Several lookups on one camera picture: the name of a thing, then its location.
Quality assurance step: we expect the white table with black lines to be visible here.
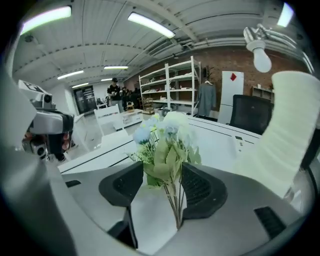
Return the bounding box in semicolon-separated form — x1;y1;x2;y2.
57;114;311;251

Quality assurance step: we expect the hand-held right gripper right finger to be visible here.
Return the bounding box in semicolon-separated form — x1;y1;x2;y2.
149;162;308;256

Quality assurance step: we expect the person's left hand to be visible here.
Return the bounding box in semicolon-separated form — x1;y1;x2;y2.
61;131;73;152

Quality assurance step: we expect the black mesh office chair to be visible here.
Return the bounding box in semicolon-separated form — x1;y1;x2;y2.
229;94;273;136

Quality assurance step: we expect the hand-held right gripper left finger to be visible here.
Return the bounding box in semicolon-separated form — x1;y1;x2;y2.
58;161;145;251

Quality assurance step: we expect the blue and white flowers bouquet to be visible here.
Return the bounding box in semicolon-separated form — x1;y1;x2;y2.
124;111;203;230

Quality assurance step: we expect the low white cabinet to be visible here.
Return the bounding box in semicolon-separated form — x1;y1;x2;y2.
121;109;145;128

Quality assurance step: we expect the white ribbed vase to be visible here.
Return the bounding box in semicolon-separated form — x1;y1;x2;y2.
234;71;320;198

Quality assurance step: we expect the white fridge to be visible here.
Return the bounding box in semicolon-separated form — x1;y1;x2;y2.
217;71;245;125

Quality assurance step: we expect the white wooden chair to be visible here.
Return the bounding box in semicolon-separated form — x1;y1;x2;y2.
93;104;129;137

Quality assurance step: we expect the black coat rack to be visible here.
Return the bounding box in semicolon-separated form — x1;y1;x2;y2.
202;65;215;83

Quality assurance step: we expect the wooden cubby shelf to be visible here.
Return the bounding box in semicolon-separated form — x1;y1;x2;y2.
251;84;275;101

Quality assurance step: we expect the grey hanging coat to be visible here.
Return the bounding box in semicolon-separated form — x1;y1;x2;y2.
197;81;217;117

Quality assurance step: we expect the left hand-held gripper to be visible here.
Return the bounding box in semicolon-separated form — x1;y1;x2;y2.
17;79;75;161

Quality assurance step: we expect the white metal shelf rack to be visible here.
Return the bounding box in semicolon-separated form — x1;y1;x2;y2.
138;56;202;117

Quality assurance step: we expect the wooden rack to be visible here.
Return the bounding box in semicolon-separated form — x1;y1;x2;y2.
138;97;155;115

